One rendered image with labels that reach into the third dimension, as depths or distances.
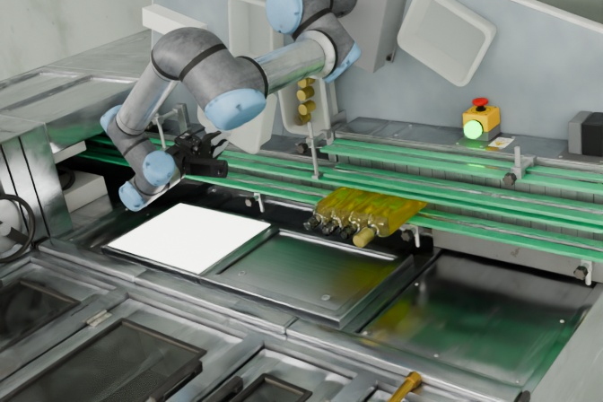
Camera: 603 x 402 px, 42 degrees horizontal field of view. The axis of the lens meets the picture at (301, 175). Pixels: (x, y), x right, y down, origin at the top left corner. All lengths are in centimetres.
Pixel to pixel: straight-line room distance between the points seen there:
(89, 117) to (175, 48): 113
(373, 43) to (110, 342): 102
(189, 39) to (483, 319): 92
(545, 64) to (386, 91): 47
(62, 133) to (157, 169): 82
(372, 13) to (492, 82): 35
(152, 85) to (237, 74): 23
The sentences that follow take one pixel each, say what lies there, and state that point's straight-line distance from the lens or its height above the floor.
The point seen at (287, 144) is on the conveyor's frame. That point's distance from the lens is 243.
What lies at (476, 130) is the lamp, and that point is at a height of 85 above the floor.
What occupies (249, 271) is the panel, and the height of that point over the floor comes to 123.
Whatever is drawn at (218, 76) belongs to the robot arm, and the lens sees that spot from 155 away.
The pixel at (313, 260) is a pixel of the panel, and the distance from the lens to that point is 213.
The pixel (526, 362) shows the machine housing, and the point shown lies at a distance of 176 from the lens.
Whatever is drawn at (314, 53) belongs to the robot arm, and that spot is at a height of 114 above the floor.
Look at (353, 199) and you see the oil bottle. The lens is 208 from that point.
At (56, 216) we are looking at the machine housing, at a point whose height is 129.
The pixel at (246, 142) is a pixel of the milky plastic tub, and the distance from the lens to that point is 211.
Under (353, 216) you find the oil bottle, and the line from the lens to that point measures 200.
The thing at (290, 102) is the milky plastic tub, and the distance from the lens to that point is 237.
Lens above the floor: 250
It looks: 44 degrees down
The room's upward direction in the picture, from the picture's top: 123 degrees counter-clockwise
